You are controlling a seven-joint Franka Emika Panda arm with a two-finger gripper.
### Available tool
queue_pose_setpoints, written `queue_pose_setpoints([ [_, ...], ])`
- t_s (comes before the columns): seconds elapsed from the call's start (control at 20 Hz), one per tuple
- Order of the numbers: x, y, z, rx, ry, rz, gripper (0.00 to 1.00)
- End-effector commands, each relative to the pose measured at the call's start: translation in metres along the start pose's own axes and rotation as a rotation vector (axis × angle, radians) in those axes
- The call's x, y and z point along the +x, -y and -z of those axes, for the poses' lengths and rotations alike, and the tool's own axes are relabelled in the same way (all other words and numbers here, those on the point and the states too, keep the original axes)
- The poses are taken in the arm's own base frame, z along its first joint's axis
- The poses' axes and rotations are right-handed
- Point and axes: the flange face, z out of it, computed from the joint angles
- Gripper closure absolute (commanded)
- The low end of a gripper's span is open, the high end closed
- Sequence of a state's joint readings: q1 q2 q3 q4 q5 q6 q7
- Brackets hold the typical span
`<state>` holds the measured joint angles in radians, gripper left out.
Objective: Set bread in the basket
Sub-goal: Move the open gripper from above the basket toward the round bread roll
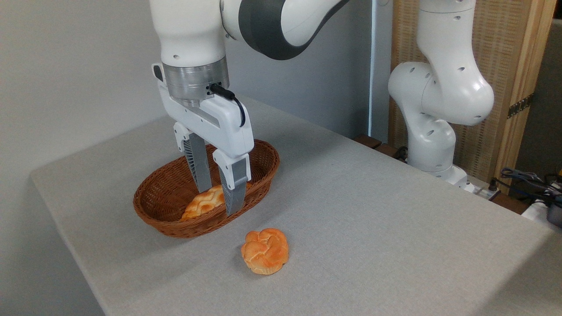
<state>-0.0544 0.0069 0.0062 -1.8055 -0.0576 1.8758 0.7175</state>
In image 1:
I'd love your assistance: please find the wooden woven folding screen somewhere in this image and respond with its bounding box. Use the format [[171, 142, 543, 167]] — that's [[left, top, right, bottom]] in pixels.
[[388, 0, 558, 194]]

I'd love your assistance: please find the round knotted bread roll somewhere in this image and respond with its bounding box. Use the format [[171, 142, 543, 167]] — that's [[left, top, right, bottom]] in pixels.
[[240, 228, 290, 276]]

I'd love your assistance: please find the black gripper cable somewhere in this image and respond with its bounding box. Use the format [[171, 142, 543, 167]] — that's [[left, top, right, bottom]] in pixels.
[[209, 83, 247, 128]]

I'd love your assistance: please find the brown wicker basket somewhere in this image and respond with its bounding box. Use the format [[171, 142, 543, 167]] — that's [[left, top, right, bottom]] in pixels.
[[133, 139, 281, 239]]

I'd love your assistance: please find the long braided bread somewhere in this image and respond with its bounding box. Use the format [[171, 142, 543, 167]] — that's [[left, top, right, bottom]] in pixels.
[[180, 182, 253, 222]]

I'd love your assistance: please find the brass screen hinge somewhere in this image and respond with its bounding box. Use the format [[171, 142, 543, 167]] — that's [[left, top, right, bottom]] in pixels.
[[507, 93, 535, 119]]

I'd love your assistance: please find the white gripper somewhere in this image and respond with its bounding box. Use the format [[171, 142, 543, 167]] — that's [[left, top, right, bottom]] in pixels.
[[152, 63, 255, 217]]

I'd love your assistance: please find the white box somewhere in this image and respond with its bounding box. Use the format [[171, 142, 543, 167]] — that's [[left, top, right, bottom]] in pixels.
[[521, 199, 562, 234]]

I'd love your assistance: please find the white power strip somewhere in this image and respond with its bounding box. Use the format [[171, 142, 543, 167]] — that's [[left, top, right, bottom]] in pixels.
[[466, 179, 502, 201]]

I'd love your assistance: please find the white vertical pole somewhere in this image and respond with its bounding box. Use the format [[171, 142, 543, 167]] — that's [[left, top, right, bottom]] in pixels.
[[368, 0, 379, 137]]

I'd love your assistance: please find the dark grey device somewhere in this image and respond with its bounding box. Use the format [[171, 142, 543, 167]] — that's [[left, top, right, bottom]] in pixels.
[[546, 203, 562, 228]]

